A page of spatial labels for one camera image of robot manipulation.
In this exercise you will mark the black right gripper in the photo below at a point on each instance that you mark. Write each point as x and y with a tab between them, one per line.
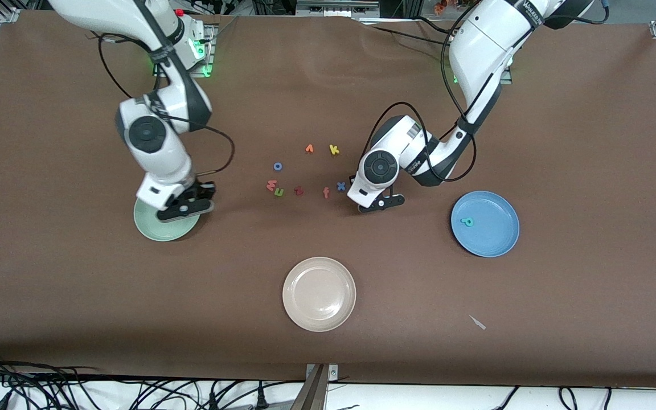
204	192

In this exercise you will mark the pink letter m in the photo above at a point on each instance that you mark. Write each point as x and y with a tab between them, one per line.
271	184

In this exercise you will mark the teal letter p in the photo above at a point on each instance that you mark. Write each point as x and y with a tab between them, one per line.
465	221

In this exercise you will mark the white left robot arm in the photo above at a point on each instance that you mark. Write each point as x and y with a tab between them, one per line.
476	45

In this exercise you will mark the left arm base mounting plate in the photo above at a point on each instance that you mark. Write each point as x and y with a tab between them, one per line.
508	78

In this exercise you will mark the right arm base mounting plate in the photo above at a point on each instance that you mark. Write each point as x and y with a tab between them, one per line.
212	54

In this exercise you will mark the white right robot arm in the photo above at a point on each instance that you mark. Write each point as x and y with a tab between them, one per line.
154	148

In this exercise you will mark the green plate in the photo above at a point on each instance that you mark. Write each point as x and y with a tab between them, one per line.
157	229

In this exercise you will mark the beige plate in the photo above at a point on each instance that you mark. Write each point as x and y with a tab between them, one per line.
319	294

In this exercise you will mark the grey metal box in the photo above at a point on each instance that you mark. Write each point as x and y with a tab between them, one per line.
336	8

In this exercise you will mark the blue plate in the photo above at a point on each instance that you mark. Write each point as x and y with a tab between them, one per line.
485	228

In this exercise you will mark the small orange object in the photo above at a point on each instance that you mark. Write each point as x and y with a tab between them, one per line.
441	5

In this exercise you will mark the small white paper scrap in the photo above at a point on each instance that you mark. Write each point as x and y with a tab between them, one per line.
478	322

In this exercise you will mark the small metal bracket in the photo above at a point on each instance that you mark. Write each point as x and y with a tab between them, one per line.
333	373

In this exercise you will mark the aluminium profile post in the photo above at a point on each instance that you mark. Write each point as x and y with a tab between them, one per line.
311	396

